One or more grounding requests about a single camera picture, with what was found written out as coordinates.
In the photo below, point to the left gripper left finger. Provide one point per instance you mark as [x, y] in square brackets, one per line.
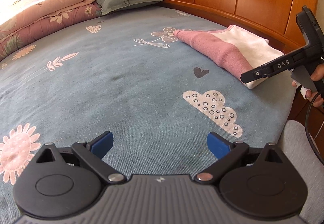
[90, 155]

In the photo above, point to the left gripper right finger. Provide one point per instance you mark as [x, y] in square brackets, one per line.
[228, 154]

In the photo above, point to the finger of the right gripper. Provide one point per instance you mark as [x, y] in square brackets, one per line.
[254, 74]

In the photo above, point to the pink and cream sweater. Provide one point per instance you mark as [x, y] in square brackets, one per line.
[234, 49]

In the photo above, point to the grey trouser leg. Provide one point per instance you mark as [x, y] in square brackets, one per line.
[296, 147]

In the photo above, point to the blue floral bed sheet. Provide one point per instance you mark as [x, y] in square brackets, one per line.
[126, 73]

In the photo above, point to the folded pink floral quilt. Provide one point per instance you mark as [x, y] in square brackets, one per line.
[11, 41]

